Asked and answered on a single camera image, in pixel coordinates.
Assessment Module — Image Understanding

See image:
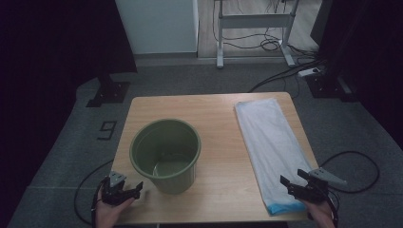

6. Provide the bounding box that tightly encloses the tangle of thin black cables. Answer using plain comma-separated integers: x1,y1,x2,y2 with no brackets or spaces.
211,0,317,56

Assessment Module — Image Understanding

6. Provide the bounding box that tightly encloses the person's right hand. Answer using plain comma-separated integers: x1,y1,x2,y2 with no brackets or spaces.
300,198,336,228

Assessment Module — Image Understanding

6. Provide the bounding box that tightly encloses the dark curtain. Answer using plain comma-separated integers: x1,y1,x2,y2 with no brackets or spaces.
0,0,138,219
309,0,403,150

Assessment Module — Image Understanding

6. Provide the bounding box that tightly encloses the green plastic trash bin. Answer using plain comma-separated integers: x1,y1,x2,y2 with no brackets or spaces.
128,118,202,196

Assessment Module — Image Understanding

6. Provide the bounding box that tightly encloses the black stand base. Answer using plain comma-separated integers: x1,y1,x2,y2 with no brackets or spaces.
86,73,132,108
305,73,358,104

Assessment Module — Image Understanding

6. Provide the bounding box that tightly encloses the white cabinet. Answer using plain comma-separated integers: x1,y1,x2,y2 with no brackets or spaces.
114,0,200,56

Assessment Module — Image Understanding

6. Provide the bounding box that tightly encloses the thick black floor cable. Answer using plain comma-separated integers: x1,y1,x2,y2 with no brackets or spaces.
247,59,322,94

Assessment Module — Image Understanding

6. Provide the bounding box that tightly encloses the white power strip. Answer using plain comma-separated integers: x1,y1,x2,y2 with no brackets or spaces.
297,66,322,78

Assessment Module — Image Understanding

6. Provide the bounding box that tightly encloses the person's left hand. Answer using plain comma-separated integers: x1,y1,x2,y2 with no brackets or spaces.
94,192,136,228

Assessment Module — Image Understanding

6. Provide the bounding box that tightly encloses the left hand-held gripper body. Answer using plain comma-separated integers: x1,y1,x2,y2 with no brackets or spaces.
101,170,128,207

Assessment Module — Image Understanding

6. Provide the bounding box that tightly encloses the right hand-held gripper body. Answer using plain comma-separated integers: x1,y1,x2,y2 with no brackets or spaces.
289,167,348,204

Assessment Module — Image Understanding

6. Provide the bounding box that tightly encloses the hand-held gripper black cable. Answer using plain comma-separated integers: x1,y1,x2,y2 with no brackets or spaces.
318,150,381,228
73,159,115,228

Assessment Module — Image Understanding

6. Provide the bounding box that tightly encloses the white metal desk frame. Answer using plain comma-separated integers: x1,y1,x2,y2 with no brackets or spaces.
214,0,300,69

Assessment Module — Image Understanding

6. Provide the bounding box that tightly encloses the right hand-held gripper black cable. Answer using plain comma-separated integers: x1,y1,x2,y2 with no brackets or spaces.
318,150,381,228

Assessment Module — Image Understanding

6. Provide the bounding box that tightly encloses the left hand-held gripper black cable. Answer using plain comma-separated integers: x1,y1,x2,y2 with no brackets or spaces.
73,159,115,228

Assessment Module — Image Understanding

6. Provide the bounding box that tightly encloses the white plastic bag blue edge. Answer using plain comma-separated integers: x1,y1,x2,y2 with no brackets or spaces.
234,97,314,217

